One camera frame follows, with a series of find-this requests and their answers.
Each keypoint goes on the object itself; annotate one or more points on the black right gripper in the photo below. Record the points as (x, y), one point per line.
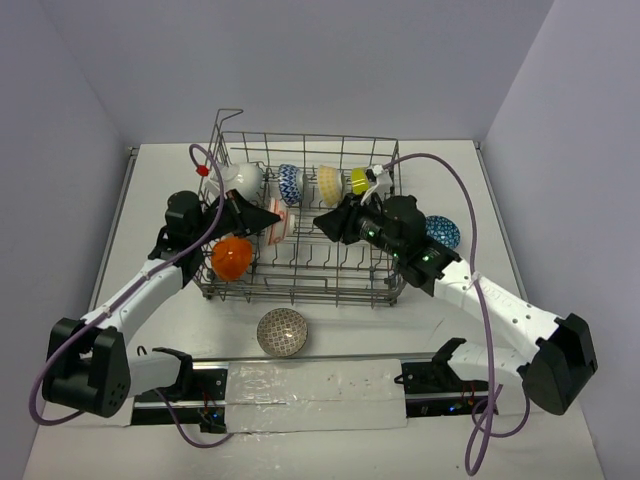
(344, 218)

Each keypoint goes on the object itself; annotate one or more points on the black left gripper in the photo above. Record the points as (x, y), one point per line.
(228, 211)

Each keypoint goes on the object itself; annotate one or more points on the plain white bowl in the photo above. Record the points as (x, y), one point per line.
(249, 181)

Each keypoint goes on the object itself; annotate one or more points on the white bowl yellow flower pattern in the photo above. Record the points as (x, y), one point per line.
(330, 185)

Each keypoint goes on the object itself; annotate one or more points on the orange geometric patterned bowl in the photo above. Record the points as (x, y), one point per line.
(231, 257)

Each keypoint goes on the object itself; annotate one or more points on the blue zigzag patterned bowl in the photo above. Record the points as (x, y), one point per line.
(291, 184)

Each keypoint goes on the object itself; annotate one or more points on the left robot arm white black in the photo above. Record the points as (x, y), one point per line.
(87, 367)

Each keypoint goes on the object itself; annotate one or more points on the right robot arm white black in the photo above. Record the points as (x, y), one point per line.
(552, 357)

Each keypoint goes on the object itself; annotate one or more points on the blue triangle patterned bowl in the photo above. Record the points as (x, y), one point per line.
(443, 230)

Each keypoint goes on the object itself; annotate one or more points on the grey brown patterned bowl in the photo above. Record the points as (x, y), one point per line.
(282, 332)

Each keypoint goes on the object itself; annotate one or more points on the white taped cover panel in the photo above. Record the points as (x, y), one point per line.
(303, 396)

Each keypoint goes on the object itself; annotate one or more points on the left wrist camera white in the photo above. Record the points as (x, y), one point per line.
(217, 182)

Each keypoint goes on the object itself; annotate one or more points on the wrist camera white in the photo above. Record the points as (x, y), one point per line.
(378, 180)
(217, 182)

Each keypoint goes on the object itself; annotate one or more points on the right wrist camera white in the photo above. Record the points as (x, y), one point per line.
(378, 180)

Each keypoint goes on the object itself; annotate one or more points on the grey wire dish rack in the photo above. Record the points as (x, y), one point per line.
(305, 267)

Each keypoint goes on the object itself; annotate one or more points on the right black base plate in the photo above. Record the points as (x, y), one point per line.
(432, 390)

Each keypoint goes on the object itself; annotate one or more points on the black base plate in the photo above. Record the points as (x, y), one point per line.
(203, 405)
(432, 390)

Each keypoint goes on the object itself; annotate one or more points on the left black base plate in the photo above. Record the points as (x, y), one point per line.
(203, 405)

